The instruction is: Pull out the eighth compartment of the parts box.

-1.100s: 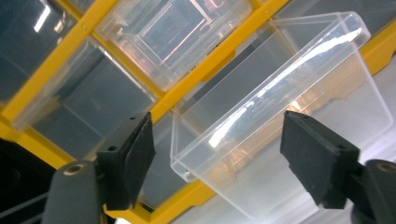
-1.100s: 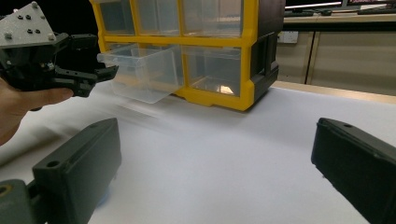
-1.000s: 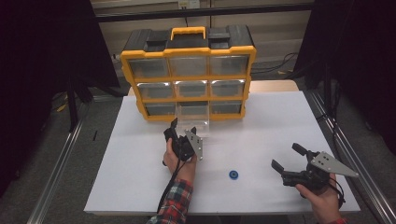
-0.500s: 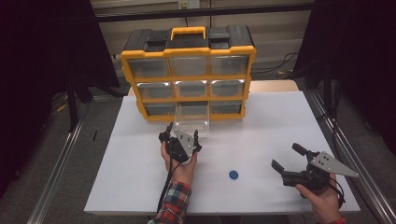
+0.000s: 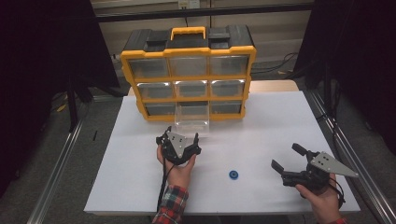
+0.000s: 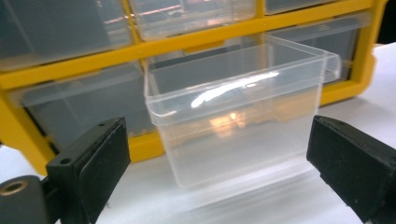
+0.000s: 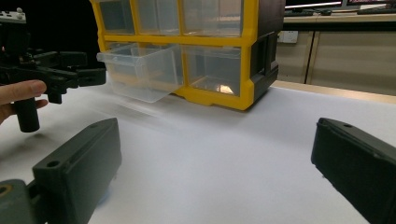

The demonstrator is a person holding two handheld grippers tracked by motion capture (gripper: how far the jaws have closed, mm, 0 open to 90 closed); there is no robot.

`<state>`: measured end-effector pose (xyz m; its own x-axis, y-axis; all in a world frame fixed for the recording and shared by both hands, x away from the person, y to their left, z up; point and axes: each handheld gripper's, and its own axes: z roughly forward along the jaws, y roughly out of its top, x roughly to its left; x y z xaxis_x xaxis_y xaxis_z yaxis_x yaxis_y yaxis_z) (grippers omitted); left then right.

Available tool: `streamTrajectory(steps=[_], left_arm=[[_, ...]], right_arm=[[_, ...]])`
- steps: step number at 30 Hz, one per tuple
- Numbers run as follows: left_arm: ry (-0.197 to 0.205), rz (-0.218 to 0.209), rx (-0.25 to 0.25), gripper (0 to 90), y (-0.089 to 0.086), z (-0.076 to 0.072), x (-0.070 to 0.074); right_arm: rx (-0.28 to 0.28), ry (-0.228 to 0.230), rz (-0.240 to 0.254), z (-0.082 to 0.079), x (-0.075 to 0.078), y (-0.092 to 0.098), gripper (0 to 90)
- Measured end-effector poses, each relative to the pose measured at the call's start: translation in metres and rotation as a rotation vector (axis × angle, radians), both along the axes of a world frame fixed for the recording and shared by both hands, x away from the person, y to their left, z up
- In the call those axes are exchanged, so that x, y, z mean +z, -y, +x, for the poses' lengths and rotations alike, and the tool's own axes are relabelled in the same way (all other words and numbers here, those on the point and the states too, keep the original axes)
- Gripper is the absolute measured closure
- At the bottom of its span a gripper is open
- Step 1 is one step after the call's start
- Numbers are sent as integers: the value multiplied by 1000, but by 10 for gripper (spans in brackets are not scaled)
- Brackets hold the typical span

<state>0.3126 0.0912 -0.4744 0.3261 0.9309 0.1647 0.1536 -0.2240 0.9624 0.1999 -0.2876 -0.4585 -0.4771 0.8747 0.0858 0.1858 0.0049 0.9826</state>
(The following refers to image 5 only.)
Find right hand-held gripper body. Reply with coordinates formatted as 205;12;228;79
280;150;360;192

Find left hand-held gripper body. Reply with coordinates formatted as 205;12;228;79
159;131;203;166

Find clear plastic drawer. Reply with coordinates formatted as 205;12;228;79
174;102;211;138

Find yellow black organizer case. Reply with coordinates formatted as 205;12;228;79
120;24;258;122

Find person's left hand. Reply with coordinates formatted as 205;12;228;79
156;144;198;189

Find person's right hand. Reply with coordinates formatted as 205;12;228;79
294;173;344;224

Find set of clear organizer bins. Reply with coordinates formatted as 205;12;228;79
128;55;250;116

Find black metal stand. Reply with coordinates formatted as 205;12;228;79
65;74;80;133

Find black curtain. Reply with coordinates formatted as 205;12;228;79
293;0;396;157
0;0;120;197

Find black horizontal bar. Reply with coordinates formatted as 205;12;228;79
94;3;314;23

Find right hand-held gripper black cable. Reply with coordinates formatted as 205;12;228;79
329;181;347;211

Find hand-held gripper black cable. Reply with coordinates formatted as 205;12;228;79
329;181;347;211
156;155;176;213

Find left hand-held gripper black cable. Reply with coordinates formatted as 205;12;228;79
156;155;176;213

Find aluminium floor rail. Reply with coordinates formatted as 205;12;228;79
306;90;396;224
26;119;87;224

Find black floor cables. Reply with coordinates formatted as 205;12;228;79
250;51;300;77

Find white wall outlet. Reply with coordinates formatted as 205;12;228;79
177;0;201;9

